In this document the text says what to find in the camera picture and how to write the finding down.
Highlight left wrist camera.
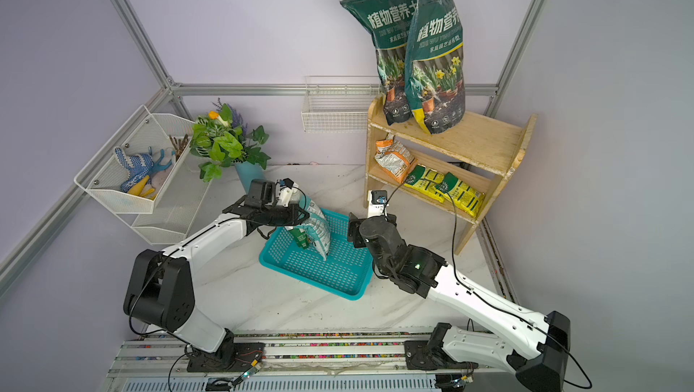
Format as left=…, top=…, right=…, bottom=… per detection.
left=274, top=178, right=299, bottom=208

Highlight yellow green fertilizer packet right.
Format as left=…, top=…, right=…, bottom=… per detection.
left=435, top=172, right=484, bottom=218

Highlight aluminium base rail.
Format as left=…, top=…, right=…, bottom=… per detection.
left=101, top=331, right=478, bottom=391

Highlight dark green soil bag rear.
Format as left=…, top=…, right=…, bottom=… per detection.
left=340, top=0, right=416, bottom=124

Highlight blue knitted glove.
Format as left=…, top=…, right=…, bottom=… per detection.
left=114, top=147, right=175, bottom=193

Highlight aluminium frame post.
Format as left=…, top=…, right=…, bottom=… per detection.
left=484, top=0, right=549, bottom=118

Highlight teal white fertilizer bag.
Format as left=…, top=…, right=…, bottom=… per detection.
left=297, top=199, right=331, bottom=261

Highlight yellow green fertilizer packet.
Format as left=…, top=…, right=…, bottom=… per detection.
left=435, top=172, right=484, bottom=218
left=404, top=164, right=444, bottom=202

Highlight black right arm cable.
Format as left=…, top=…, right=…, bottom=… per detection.
left=387, top=179, right=593, bottom=390

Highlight white mesh corner rack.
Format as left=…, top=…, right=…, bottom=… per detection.
left=74, top=106, right=211, bottom=246

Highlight dark green soil bag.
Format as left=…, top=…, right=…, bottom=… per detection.
left=405, top=0, right=466, bottom=135
left=340, top=0, right=416, bottom=124

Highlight white green fertilizer bag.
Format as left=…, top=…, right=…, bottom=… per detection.
left=288, top=227, right=312, bottom=249

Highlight dark green soil bag front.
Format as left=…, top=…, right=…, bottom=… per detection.
left=405, top=0, right=466, bottom=135

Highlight wooden two-tier shelf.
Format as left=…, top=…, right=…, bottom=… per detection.
left=364, top=95, right=538, bottom=254

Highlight orange silver snack-like bag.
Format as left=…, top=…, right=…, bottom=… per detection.
left=374, top=133, right=417, bottom=184

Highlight white wire wall basket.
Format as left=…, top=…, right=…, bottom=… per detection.
left=301, top=76, right=381, bottom=133

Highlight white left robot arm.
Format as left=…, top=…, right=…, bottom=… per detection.
left=123, top=179, right=310, bottom=372

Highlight yellow green fertilizer packet left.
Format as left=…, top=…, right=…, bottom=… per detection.
left=404, top=164, right=444, bottom=202

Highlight artificial green plant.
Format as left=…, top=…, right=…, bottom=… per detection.
left=190, top=100, right=270, bottom=182

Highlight teal plastic basket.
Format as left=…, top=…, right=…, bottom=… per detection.
left=258, top=209, right=372, bottom=301

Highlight teal vase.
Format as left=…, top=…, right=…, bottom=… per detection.
left=234, top=162, right=266, bottom=193

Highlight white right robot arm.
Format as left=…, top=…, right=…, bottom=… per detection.
left=347, top=215, right=570, bottom=391

